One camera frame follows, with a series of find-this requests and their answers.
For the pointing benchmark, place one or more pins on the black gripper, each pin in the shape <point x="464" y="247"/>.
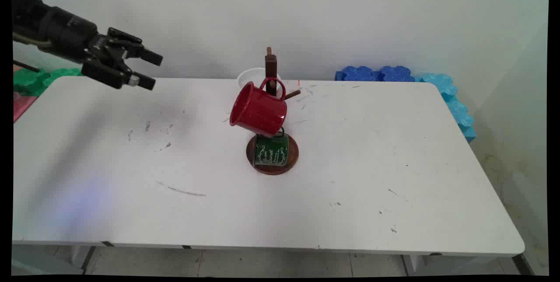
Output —
<point x="61" y="28"/>

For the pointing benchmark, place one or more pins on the thin black rod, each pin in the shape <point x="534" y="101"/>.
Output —
<point x="26" y="66"/>

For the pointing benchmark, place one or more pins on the pink foam mat tile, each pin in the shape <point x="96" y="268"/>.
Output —
<point x="21" y="105"/>

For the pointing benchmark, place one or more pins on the white bowl red outside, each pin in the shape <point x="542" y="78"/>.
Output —
<point x="250" y="75"/>

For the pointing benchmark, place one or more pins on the light blue foam mat tile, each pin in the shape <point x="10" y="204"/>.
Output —
<point x="455" y="109"/>

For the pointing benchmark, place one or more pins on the white table leg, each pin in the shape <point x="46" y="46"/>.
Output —
<point x="433" y="264"/>
<point x="81" y="256"/>

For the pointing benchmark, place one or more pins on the dark wooden mug tree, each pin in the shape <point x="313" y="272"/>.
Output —
<point x="271" y="65"/>

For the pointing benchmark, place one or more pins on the dark blue foam mat tile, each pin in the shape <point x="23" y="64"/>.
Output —
<point x="358" y="74"/>
<point x="396" y="74"/>

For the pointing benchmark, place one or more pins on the green enamel mug white print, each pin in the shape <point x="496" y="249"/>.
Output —
<point x="271" y="151"/>

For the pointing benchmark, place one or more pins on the green foam mat tile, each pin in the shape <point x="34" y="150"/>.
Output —
<point x="30" y="81"/>

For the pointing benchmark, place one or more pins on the red enamel mug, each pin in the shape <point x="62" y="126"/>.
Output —
<point x="258" y="111"/>

